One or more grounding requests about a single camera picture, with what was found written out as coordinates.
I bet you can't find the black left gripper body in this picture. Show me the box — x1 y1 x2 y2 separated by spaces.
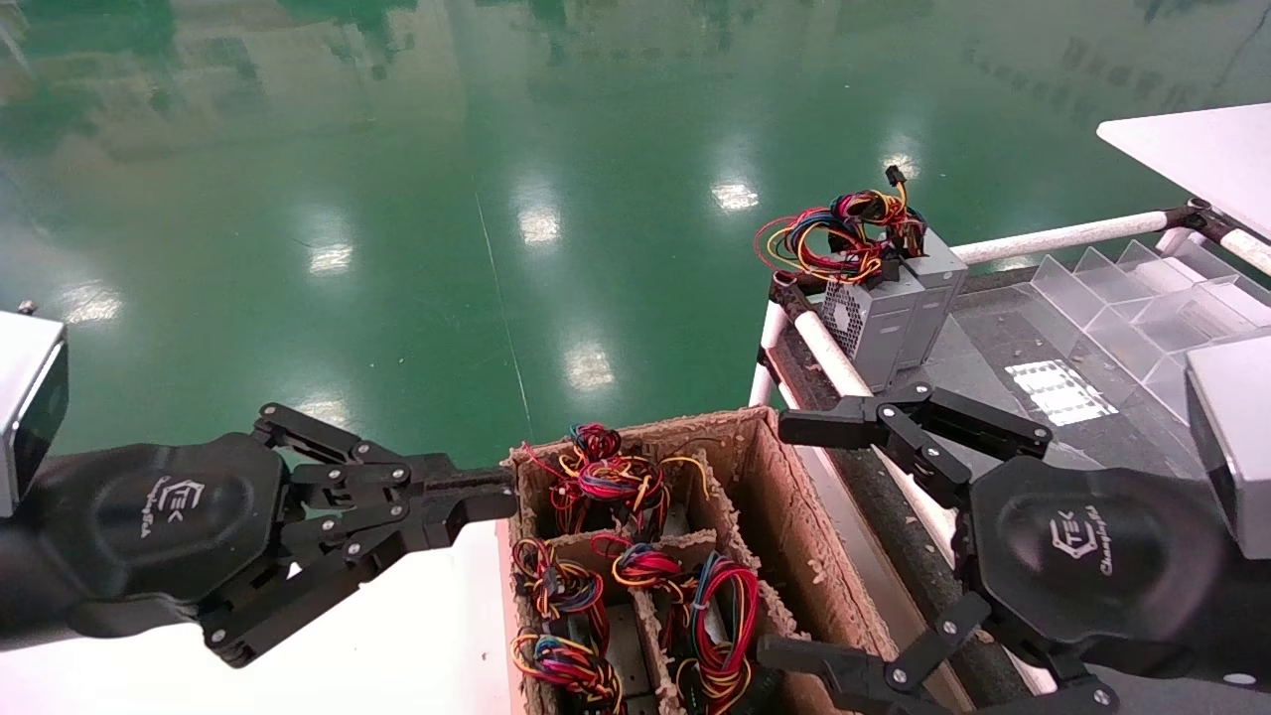
15 434 299 637

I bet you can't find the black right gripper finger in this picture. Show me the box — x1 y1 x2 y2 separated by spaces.
757 591 1121 715
777 382 1054 509

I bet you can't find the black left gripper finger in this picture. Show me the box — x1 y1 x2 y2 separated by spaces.
198 493 518 669
252 402 518 518

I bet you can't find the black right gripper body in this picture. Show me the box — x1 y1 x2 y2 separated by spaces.
966 457 1234 658

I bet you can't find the grey power supply fan grille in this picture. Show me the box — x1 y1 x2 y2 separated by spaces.
753 204 929 393

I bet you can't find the grey power supply plain side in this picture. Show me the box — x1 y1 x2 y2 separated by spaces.
829 164 969 370

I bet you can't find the brown cardboard divider box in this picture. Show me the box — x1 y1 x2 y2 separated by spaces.
499 405 979 715

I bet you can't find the white pipe leg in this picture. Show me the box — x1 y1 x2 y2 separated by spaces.
748 301 790 408

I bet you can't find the black pipe joint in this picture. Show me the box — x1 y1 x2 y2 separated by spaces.
770 276 825 321
1162 199 1237 239

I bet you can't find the clear acrylic divider tray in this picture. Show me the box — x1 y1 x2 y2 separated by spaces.
1028 238 1271 423

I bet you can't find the white table board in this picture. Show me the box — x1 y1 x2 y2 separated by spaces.
1096 102 1271 241

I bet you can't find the long white pipe rail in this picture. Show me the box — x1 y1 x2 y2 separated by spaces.
789 308 959 569

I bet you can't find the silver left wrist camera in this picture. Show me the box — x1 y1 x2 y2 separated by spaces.
0 311 69 519

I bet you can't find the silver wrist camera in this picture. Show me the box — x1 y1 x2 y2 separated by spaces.
0 311 69 519
1185 336 1271 563

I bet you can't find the wire bundle, box right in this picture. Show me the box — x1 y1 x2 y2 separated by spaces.
667 551 763 715

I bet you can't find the wire bundle, box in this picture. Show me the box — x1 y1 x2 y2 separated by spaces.
510 536 609 651
667 551 763 715
510 634 627 715
521 422 712 545

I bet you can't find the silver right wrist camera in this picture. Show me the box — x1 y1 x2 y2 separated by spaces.
1185 336 1271 563

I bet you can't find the wire bundle, box middle left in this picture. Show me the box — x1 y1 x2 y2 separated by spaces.
510 536 609 651

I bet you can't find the wire bundle, box bottom left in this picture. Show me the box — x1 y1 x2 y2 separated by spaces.
510 634 627 715

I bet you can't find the wire bundle, box top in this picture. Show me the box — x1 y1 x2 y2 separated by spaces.
521 422 712 545

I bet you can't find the power supply with coloured wires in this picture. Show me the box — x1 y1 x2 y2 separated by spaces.
608 541 688 597

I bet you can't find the short white pipe rail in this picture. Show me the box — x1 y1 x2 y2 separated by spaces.
1157 226 1271 277

